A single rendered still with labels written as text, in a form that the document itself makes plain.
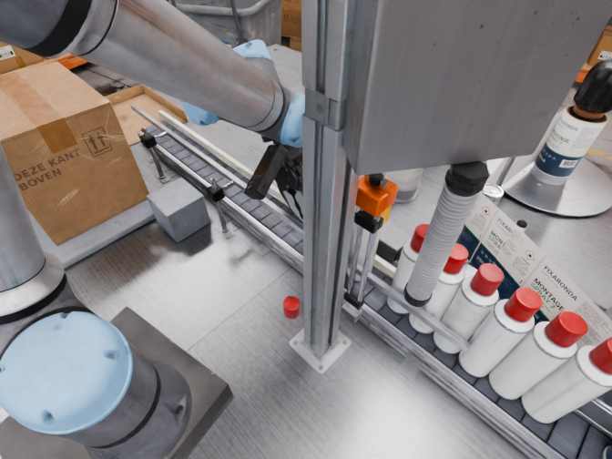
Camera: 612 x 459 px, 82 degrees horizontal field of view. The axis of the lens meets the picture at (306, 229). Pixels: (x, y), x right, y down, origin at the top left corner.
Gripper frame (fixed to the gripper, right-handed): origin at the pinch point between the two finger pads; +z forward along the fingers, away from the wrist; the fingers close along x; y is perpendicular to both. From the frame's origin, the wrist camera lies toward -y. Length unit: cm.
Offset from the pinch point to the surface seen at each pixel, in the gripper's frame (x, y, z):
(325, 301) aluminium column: -21.7, -16.1, 1.6
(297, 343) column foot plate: -7.5, -17.3, 16.0
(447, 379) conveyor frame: -29.8, -5.1, 24.9
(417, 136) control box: -41.7, -13.9, -20.5
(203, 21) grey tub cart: 182, 102, -78
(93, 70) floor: 361, 68, -100
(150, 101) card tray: 86, 11, -38
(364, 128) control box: -40.0, -17.5, -22.8
